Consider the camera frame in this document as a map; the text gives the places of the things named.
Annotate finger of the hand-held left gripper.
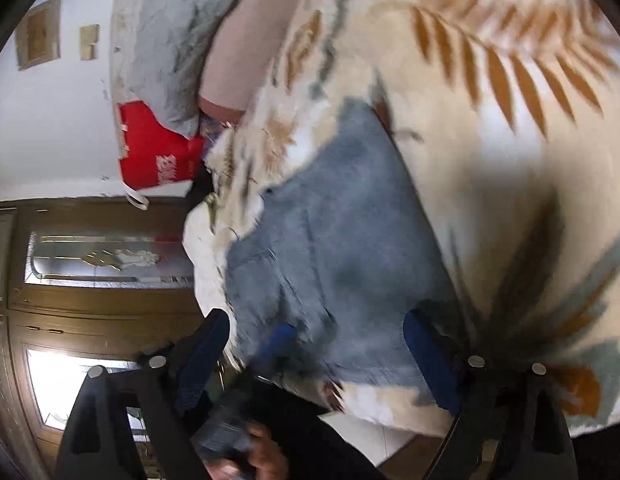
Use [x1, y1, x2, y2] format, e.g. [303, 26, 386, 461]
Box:
[250, 322, 298, 378]

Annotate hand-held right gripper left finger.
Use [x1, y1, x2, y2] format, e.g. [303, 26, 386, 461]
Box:
[54, 308, 231, 480]

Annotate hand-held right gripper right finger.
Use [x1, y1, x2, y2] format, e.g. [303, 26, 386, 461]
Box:
[404, 308, 578, 480]

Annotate grey-blue denim pants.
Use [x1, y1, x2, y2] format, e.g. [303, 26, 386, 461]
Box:
[222, 100, 465, 396]

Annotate person's left hand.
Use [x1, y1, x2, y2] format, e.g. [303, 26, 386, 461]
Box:
[210, 420, 293, 480]

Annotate white patterned quilt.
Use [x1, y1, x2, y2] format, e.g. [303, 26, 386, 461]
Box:
[182, 195, 265, 316]

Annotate dark cloth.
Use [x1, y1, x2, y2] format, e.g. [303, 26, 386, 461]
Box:
[250, 380, 391, 480]

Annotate wooden door with glass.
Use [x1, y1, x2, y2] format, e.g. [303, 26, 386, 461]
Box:
[0, 197, 231, 480]

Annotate leaf print blanket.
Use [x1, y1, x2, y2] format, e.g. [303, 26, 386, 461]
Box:
[202, 0, 620, 433]

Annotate red shopping bag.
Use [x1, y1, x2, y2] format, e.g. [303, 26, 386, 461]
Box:
[115, 100, 205, 211]

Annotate pink and beige cushion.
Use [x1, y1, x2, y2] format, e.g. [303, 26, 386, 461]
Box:
[197, 0, 315, 123]

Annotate grey quilted pillow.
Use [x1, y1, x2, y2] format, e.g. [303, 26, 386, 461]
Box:
[110, 0, 253, 137]

